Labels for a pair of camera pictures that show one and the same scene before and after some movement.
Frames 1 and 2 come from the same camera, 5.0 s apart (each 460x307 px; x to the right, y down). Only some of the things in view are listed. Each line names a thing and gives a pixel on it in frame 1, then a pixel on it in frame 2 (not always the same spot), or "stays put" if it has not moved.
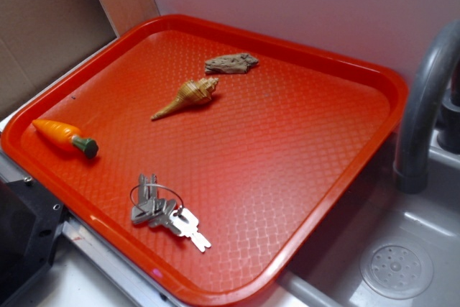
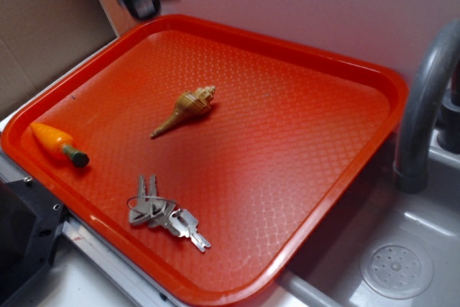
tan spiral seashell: (190, 93) to (189, 104)
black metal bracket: (31, 223) stays put
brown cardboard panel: (54, 15) stays put
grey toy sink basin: (385, 247) stays put
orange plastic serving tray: (200, 157) stays put
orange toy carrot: (68, 135) to (59, 142)
